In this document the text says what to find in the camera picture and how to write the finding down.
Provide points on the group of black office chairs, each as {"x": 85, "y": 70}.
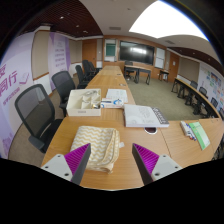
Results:
{"x": 89, "y": 68}

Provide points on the long curved wooden table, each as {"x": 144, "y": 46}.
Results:
{"x": 191, "y": 92}

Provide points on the black mesh office chair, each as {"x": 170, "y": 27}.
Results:
{"x": 80, "y": 75}
{"x": 33, "y": 106}
{"x": 62, "y": 83}

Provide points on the green booklet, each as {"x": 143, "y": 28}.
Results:
{"x": 200, "y": 135}

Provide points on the plain white whiteboard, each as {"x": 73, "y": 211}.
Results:
{"x": 160, "y": 57}

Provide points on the white printed paper sheet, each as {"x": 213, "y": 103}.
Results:
{"x": 117, "y": 94}

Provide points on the whiteboard with green sheet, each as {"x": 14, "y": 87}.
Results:
{"x": 110, "y": 49}

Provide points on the purple white wall banner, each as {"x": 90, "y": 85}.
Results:
{"x": 59, "y": 55}

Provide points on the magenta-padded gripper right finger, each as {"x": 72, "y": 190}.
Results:
{"x": 146, "y": 160}

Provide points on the dark wooden desk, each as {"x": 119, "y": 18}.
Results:
{"x": 138, "y": 68}

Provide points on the small dark oval object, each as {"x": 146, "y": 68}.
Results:
{"x": 150, "y": 130}

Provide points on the cream zigzag patterned towel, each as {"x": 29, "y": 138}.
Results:
{"x": 100, "y": 140}

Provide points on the white compartment box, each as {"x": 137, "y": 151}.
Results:
{"x": 81, "y": 110}

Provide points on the large black wall screen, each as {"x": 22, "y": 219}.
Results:
{"x": 136, "y": 52}

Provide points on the small white blue flat box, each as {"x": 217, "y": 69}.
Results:
{"x": 111, "y": 104}

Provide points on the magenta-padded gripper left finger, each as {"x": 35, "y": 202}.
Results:
{"x": 77, "y": 159}

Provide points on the pack of coloured markers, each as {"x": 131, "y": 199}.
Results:
{"x": 187, "y": 130}

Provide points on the bright ceiling light panel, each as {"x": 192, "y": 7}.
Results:
{"x": 165, "y": 18}

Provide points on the row of black chairs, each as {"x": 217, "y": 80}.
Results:
{"x": 204, "y": 95}

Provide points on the small dark side table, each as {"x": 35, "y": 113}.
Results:
{"x": 163, "y": 72}

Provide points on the brown wooden door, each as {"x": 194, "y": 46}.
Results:
{"x": 89, "y": 51}
{"x": 173, "y": 66}

